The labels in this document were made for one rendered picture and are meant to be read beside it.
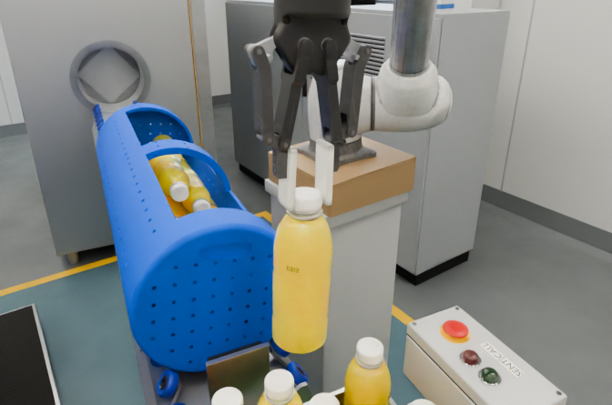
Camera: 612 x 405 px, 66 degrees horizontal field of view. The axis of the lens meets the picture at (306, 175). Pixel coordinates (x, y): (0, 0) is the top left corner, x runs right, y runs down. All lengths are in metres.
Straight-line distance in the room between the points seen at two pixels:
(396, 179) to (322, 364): 0.63
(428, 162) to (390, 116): 1.13
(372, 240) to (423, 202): 1.08
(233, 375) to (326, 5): 0.57
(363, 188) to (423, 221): 1.27
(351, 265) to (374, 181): 0.27
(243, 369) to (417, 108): 0.80
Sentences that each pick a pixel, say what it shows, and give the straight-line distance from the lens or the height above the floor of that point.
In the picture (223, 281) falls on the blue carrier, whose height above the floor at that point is 1.13.
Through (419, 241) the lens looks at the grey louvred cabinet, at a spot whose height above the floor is 0.30.
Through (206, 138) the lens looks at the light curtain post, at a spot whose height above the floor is 0.92.
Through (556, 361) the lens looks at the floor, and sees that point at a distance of 2.53.
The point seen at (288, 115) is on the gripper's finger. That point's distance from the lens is 0.47.
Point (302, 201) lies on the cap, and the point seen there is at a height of 1.36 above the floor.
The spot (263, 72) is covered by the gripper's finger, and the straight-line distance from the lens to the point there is 0.46.
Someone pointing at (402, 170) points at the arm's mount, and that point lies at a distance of 1.38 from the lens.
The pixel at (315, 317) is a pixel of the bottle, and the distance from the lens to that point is 0.57.
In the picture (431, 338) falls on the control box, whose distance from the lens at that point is 0.75.
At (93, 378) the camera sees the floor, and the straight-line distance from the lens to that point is 2.38.
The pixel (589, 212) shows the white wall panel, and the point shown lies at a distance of 3.47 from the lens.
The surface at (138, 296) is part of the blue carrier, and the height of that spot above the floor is 1.15.
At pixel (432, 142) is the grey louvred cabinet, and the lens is 2.38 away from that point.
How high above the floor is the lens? 1.58
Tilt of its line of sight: 23 degrees down
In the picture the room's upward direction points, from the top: straight up
